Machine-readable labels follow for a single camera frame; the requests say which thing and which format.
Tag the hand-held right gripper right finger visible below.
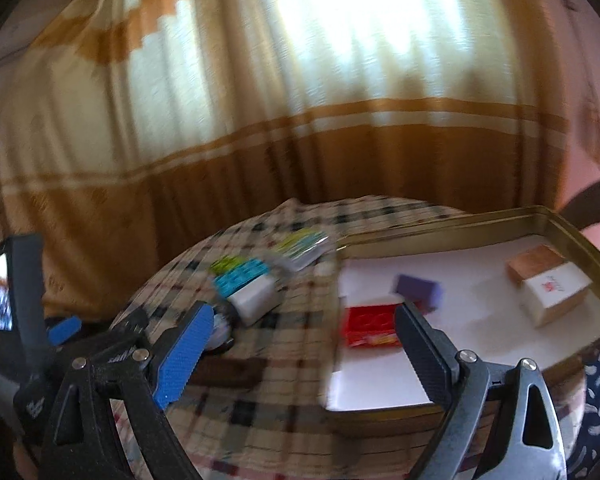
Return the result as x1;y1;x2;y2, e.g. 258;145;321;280
393;300;568;480

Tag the white and brown cardboard box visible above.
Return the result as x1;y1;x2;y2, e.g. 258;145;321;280
506;244;593;327

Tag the plaid tablecloth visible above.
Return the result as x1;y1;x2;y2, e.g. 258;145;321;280
107;196;588;480

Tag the beige and orange curtain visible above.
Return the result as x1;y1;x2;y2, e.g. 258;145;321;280
0;0;600;321

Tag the small white box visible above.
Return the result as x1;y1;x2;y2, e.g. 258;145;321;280
230;275;283;325

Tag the black sequined hair clip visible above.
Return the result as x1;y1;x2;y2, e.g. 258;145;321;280
207;305;238;353

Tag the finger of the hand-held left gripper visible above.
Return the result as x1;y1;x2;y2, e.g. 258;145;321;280
55;307;151;376
47;316;82;347

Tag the purple block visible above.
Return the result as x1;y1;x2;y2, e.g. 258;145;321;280
391;274;443;311

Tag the teal toy block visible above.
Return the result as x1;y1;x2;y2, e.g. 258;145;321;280
212;257;273;298

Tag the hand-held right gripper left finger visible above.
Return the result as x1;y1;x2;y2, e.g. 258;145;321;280
40;301;216;480

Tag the lime green toy block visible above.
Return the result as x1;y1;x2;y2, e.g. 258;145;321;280
209;255;246;273

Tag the green dental floss pick box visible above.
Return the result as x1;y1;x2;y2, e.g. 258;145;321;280
272;227;333;273

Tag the dark wooden chair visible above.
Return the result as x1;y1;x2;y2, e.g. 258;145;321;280
560;174;600;271

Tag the red packet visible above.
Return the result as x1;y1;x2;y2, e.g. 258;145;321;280
342;304;406;348

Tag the gold tin box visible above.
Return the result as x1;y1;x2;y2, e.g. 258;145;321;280
325;205;600;421

